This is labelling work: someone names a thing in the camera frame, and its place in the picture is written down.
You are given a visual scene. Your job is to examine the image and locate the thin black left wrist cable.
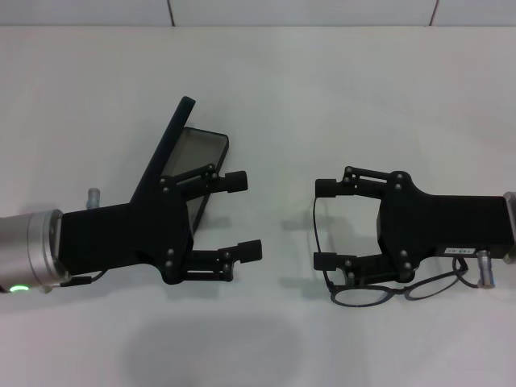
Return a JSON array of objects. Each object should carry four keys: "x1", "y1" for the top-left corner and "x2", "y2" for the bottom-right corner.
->
[{"x1": 60, "y1": 269, "x2": 108, "y2": 288}]

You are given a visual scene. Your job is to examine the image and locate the silver right wrist connector plug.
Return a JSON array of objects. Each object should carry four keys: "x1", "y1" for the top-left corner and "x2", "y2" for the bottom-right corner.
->
[{"x1": 476, "y1": 249, "x2": 498, "y2": 289}]

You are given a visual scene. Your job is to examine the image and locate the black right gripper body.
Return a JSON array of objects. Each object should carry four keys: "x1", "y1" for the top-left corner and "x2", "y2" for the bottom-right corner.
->
[{"x1": 376, "y1": 171, "x2": 516, "y2": 284}]

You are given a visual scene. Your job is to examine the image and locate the black glasses case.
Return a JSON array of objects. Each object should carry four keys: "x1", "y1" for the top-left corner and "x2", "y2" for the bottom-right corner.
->
[{"x1": 129, "y1": 95, "x2": 231, "y2": 229}]

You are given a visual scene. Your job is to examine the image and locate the black round-frame glasses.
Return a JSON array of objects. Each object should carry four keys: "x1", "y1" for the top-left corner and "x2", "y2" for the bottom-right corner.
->
[{"x1": 311, "y1": 196, "x2": 481, "y2": 309}]

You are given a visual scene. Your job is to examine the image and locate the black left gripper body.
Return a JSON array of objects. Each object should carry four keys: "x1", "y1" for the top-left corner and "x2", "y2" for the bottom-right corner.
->
[{"x1": 59, "y1": 176, "x2": 196, "y2": 285}]

